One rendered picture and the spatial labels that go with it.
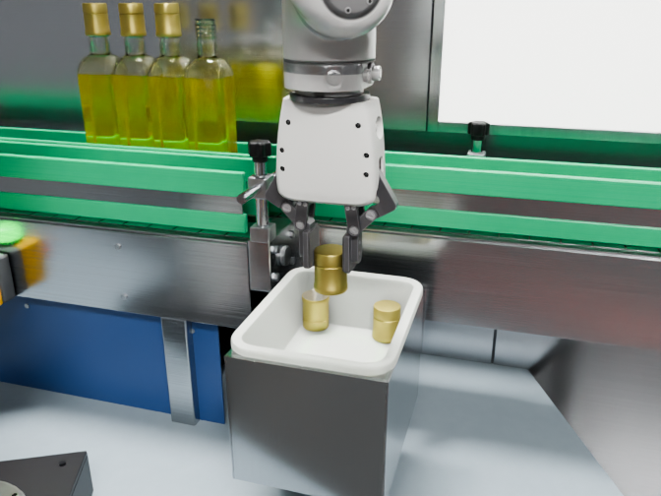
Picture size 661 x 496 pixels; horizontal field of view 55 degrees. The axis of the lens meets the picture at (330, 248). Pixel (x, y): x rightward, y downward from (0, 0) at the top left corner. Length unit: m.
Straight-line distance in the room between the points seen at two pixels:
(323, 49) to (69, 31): 0.76
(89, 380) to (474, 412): 0.60
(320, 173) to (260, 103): 0.47
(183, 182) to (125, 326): 0.25
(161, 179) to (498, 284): 0.46
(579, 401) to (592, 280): 0.37
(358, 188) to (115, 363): 0.56
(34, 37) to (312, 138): 0.80
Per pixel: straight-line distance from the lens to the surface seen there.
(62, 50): 1.28
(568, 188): 0.84
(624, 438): 1.23
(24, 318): 1.10
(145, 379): 1.02
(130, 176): 0.89
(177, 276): 0.88
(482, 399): 1.06
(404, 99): 0.99
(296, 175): 0.61
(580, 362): 1.15
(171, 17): 0.96
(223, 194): 0.83
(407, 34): 0.98
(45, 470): 0.88
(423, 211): 0.85
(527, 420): 1.03
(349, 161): 0.59
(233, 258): 0.83
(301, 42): 0.57
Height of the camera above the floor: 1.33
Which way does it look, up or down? 21 degrees down
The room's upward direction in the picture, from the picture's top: straight up
